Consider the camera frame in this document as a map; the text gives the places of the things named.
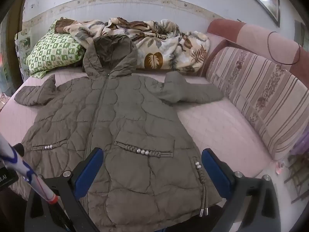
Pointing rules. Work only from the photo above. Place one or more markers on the leaf printed blanket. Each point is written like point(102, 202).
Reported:
point(166, 50)

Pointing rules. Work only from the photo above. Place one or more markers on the purple cloth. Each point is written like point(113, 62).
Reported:
point(300, 142)

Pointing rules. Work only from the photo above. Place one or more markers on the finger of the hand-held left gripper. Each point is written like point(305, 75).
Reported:
point(18, 149)

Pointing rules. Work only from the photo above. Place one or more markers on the pink sofa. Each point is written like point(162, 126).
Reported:
point(217, 130)

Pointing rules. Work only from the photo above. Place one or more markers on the white pillow with green print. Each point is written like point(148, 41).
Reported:
point(22, 48)

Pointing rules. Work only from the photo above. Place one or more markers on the green patterned pillow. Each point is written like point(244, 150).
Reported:
point(54, 52)

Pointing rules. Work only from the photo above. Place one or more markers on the olive quilted hooded jacket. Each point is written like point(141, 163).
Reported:
point(130, 106)

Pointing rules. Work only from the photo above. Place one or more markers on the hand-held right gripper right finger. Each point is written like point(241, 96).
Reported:
point(214, 170)

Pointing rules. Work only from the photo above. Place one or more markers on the striped floral backrest cushion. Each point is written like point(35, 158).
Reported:
point(260, 94)

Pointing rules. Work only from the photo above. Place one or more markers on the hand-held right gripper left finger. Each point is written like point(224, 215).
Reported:
point(89, 170)

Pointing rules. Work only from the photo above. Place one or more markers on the grey wall fixture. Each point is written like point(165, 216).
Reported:
point(300, 32)

